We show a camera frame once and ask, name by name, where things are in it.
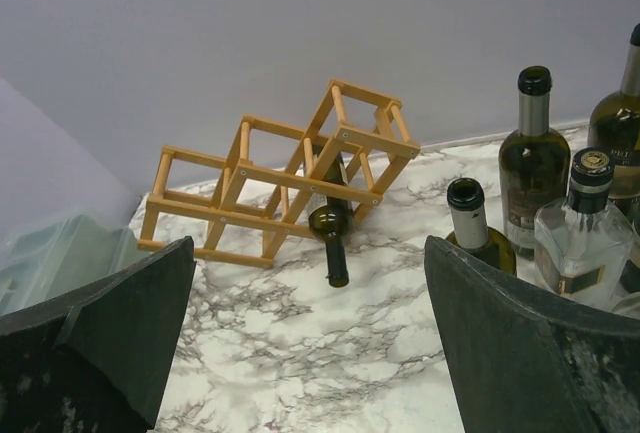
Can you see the green bottle silver neck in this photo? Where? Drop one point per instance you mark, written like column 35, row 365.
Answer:
column 533, row 161

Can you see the green bottle in rack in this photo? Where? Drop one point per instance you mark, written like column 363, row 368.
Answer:
column 331, row 220

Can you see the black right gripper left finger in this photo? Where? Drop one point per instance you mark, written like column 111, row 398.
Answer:
column 97, row 358

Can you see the tall green bottle rear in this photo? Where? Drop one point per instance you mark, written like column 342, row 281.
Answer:
column 614, row 127

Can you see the clear square glass bottle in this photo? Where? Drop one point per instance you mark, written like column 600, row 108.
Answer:
column 582, row 241

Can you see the translucent plastic storage box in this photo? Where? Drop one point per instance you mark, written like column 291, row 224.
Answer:
column 61, row 253

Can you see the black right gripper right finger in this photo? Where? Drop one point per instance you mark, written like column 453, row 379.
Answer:
column 522, row 359

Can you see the wooden lattice wine rack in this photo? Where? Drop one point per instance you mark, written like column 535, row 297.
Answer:
column 354, row 148

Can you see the clear round glass bottle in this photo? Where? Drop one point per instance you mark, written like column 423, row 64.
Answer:
column 628, row 305

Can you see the green wine bottle brown label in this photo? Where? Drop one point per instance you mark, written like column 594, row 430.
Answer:
column 466, row 200

